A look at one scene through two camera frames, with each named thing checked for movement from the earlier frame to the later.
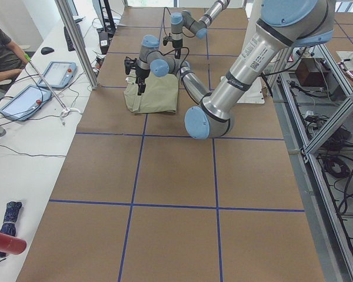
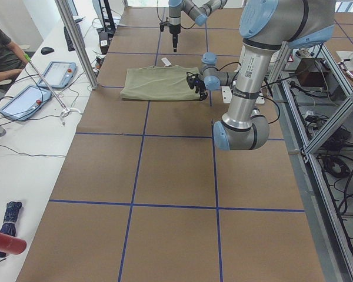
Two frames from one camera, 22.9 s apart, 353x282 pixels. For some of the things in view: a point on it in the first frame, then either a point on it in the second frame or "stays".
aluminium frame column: [64, 7] stays
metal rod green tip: [27, 57] stays
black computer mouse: [45, 50] stays
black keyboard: [69, 43] stays
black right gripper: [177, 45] → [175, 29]
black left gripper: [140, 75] → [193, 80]
